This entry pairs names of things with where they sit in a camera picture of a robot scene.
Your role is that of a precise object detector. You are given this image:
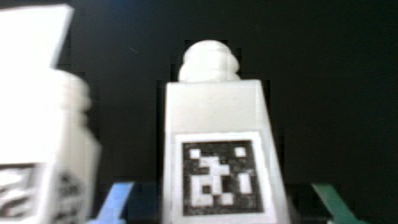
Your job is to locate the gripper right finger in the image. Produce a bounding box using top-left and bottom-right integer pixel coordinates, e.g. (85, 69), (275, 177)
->
(311, 183), (370, 224)

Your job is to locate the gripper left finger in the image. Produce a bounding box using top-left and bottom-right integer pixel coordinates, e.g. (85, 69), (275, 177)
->
(87, 182), (135, 224)

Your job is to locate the white leg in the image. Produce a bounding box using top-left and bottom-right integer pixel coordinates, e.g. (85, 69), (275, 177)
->
(0, 4), (99, 224)
(162, 40), (291, 224)

